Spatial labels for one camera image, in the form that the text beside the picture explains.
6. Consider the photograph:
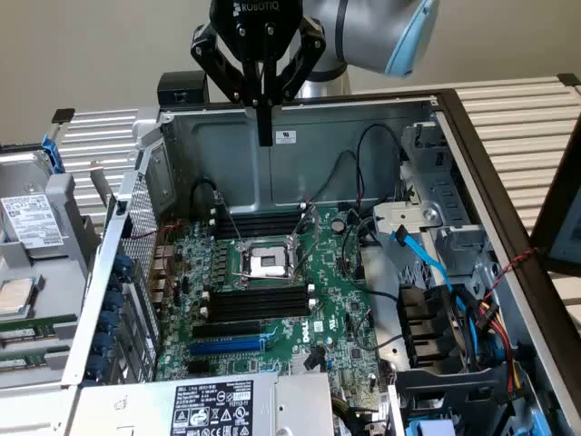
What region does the black plastic fan shroud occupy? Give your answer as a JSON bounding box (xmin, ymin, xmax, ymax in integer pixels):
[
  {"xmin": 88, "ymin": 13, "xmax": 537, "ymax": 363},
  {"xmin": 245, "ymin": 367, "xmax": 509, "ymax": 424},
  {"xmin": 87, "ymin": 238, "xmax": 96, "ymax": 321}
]
[{"xmin": 396, "ymin": 284, "xmax": 471, "ymax": 370}]

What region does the thin metal locking lever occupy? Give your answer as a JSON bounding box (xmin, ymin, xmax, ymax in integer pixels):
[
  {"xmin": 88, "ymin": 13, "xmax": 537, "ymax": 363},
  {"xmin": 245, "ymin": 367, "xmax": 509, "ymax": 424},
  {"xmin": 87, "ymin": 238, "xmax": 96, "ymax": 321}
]
[
  {"xmin": 211, "ymin": 190, "xmax": 247, "ymax": 252},
  {"xmin": 293, "ymin": 235, "xmax": 321, "ymax": 282}
]

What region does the silver hard disk with label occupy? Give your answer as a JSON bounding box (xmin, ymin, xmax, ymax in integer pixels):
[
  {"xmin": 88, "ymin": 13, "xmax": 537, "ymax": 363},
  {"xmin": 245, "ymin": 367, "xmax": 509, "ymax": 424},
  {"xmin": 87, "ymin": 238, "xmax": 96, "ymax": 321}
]
[{"xmin": 0, "ymin": 152, "xmax": 64, "ymax": 260}]

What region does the grey parts rack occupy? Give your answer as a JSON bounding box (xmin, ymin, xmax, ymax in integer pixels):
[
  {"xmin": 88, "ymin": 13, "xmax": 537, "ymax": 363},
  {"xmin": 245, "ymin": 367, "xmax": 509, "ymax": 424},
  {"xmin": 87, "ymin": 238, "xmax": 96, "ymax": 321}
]
[{"xmin": 0, "ymin": 144, "xmax": 106, "ymax": 392}]

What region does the silver chipset heat sink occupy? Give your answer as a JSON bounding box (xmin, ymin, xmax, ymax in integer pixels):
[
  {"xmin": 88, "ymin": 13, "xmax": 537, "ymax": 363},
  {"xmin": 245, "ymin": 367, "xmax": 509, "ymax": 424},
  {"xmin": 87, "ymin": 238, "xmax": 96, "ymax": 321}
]
[{"xmin": 290, "ymin": 352, "xmax": 329, "ymax": 376}]

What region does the yellow black wire bundle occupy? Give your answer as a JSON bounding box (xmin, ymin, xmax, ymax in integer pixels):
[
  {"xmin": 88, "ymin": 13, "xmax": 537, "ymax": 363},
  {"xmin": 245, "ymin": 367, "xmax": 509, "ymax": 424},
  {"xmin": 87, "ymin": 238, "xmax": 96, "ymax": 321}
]
[{"xmin": 331, "ymin": 393, "xmax": 380, "ymax": 436}]

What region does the red black twisted wire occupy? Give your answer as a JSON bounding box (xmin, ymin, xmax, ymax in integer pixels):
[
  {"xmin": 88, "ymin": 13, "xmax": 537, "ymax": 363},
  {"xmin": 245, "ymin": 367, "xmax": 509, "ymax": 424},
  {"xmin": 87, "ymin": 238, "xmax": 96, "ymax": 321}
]
[{"xmin": 492, "ymin": 246, "xmax": 540, "ymax": 292}]

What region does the black block behind case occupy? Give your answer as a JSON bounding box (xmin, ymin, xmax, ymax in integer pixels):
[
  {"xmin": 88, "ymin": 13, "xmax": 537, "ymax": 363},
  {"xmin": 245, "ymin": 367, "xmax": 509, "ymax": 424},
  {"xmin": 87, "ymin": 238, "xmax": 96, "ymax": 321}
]
[{"xmin": 156, "ymin": 71, "xmax": 211, "ymax": 109}]

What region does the silver CPU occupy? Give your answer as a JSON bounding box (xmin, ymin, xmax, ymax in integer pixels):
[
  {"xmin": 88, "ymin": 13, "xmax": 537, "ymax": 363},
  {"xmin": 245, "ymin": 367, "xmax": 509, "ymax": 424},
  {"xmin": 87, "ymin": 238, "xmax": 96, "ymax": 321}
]
[{"xmin": 0, "ymin": 276, "xmax": 38, "ymax": 318}]

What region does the thin red wire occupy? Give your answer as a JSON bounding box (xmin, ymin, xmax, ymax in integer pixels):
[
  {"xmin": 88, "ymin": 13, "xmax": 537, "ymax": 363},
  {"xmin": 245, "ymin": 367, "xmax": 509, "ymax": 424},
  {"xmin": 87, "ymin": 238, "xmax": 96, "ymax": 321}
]
[{"xmin": 130, "ymin": 219, "xmax": 188, "ymax": 242}]

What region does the yellow red power wire bundle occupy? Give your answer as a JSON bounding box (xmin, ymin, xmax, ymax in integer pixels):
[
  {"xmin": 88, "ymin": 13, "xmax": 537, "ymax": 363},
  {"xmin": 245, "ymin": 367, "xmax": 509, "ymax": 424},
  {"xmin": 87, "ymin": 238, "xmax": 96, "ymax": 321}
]
[{"xmin": 474, "ymin": 290, "xmax": 526, "ymax": 399}]

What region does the black wire across motherboard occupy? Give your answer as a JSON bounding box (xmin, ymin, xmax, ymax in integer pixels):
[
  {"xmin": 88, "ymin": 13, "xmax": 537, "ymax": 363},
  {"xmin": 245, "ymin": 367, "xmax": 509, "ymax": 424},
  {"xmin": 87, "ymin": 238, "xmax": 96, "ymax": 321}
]
[{"xmin": 362, "ymin": 286, "xmax": 401, "ymax": 303}]

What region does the long black expansion slot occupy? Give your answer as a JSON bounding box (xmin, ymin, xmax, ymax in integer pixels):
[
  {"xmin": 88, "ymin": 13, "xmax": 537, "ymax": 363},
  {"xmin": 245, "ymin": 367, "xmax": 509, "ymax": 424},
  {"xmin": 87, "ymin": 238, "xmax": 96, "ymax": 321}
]
[{"xmin": 191, "ymin": 321, "xmax": 263, "ymax": 341}]

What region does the black framed panel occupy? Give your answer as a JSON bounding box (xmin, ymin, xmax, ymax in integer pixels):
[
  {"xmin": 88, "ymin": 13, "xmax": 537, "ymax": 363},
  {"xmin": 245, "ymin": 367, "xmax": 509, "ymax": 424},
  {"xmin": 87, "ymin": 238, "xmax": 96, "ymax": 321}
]
[{"xmin": 529, "ymin": 104, "xmax": 581, "ymax": 276}]

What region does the low looped black wire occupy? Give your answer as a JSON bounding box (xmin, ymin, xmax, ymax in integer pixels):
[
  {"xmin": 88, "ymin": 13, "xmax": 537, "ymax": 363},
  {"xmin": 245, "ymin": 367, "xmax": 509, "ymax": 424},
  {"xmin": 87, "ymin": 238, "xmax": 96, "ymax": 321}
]
[{"xmin": 310, "ymin": 149, "xmax": 364, "ymax": 205}]

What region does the silver metal disk bay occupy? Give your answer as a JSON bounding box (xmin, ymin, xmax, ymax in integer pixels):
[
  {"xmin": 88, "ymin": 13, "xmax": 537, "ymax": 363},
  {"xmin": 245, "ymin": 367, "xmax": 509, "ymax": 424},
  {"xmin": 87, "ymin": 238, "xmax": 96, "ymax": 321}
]
[{"xmin": 399, "ymin": 121, "xmax": 489, "ymax": 279}]

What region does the blue plastic disk rail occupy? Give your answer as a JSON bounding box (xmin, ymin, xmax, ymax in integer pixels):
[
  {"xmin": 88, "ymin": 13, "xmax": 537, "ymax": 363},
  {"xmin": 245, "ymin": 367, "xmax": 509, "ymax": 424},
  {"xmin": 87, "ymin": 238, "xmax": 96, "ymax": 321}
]
[{"xmin": 38, "ymin": 131, "xmax": 64, "ymax": 174}]

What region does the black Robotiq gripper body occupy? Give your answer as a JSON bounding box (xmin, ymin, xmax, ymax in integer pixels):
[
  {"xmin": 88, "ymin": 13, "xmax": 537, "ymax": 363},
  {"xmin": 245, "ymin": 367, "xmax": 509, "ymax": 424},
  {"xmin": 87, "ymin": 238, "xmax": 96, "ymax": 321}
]
[{"xmin": 208, "ymin": 0, "xmax": 304, "ymax": 64}]

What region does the black wire plug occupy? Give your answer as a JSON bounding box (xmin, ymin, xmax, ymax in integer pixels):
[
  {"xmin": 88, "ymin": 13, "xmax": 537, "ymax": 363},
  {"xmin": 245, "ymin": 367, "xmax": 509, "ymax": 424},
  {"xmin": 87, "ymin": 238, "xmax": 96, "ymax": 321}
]
[{"xmin": 302, "ymin": 347, "xmax": 326, "ymax": 371}]

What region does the blue SATA wire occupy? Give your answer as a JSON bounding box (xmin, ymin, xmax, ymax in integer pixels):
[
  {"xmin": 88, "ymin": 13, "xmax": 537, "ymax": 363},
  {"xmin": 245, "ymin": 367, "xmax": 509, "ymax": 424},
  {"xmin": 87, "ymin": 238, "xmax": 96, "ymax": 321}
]
[{"xmin": 390, "ymin": 224, "xmax": 455, "ymax": 292}]

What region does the blue plastic caddy piece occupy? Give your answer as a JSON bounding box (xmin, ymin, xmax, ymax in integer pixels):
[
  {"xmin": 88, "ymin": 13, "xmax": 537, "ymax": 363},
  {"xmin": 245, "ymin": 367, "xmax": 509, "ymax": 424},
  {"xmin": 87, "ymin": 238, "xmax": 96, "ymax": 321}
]
[{"xmin": 406, "ymin": 418, "xmax": 458, "ymax": 436}]

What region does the small looped black wire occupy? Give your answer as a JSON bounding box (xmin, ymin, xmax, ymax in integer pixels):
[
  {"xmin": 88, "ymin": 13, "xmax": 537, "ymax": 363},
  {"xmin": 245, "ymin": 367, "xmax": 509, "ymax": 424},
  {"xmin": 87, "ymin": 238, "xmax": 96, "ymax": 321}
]
[{"xmin": 189, "ymin": 179, "xmax": 218, "ymax": 219}]

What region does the tall looped black wire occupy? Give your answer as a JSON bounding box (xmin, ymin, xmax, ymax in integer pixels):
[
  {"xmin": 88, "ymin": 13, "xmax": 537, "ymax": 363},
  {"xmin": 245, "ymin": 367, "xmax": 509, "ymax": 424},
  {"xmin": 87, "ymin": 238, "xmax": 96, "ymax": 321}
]
[{"xmin": 355, "ymin": 123, "xmax": 406, "ymax": 214}]

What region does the green Dell motherboard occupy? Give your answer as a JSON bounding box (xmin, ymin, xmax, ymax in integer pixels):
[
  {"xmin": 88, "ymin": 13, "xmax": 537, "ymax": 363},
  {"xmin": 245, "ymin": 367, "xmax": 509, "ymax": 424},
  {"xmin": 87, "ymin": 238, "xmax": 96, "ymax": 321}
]
[{"xmin": 153, "ymin": 204, "xmax": 392, "ymax": 412}]

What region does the CPU socket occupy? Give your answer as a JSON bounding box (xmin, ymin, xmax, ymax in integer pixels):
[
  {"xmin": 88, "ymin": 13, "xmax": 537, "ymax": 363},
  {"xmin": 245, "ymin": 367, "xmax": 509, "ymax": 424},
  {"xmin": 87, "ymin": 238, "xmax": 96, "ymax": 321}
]
[{"xmin": 231, "ymin": 238, "xmax": 300, "ymax": 291}]

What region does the grey power supply with label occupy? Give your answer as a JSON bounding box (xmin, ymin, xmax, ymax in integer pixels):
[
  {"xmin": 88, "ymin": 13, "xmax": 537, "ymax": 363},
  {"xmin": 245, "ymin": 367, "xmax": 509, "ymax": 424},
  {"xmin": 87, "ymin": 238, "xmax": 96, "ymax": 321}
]
[{"xmin": 67, "ymin": 371, "xmax": 335, "ymax": 436}]

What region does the open grey PC case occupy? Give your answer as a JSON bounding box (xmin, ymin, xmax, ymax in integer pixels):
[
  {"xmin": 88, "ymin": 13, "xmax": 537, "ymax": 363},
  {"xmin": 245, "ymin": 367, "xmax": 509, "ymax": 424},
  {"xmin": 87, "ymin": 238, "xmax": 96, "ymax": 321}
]
[{"xmin": 61, "ymin": 88, "xmax": 581, "ymax": 436}]

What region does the graphics card with metal bracket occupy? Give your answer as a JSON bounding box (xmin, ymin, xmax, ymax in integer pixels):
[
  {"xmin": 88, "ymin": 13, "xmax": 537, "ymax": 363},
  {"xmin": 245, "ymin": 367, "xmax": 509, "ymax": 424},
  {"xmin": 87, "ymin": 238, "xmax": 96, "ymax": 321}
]
[{"xmin": 86, "ymin": 158, "xmax": 115, "ymax": 219}]

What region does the blue expansion slot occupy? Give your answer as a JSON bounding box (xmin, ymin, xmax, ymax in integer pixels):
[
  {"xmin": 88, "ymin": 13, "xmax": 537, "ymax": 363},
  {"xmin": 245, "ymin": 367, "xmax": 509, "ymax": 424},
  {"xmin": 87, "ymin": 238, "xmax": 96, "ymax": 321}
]
[{"xmin": 187, "ymin": 336, "xmax": 268, "ymax": 357}]

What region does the black plastic drive caddy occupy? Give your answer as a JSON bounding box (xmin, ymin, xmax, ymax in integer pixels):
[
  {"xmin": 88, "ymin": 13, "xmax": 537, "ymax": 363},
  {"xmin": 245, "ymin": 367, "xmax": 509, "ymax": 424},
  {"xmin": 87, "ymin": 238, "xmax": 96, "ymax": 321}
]
[{"xmin": 392, "ymin": 366, "xmax": 517, "ymax": 436}]

